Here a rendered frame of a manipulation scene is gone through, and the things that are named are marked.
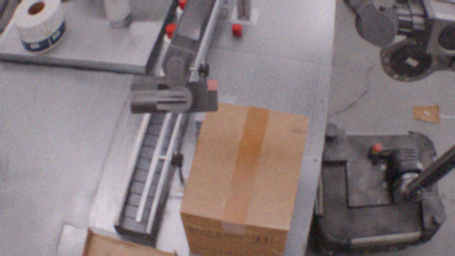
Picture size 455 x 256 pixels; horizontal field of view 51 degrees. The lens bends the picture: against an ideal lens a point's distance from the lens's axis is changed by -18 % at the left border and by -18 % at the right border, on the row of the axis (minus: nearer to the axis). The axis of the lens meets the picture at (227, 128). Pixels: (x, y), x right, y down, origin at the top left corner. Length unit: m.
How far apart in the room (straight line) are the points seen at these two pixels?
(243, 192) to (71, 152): 0.66
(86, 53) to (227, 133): 0.73
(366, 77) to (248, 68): 1.23
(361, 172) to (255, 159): 1.07
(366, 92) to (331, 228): 0.93
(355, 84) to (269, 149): 1.64
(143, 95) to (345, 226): 1.26
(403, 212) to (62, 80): 1.45
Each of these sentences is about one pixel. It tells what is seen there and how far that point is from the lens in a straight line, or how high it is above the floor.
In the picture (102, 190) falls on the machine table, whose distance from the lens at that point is 1.61.
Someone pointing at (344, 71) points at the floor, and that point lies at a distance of 2.92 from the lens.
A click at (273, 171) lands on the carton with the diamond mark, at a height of 1.12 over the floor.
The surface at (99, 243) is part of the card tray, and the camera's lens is 1.53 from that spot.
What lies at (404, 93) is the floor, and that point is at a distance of 2.93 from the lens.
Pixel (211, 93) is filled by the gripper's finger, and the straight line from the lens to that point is 1.23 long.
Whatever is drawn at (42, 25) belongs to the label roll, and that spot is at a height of 1.01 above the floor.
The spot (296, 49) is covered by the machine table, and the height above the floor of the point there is 0.83.
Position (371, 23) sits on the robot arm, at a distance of 1.08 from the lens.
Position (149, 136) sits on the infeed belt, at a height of 0.88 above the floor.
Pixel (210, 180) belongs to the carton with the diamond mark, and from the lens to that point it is 1.25.
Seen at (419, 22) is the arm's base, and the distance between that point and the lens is 1.12.
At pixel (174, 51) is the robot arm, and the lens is 1.08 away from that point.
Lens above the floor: 2.21
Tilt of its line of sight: 56 degrees down
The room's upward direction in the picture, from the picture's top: 3 degrees counter-clockwise
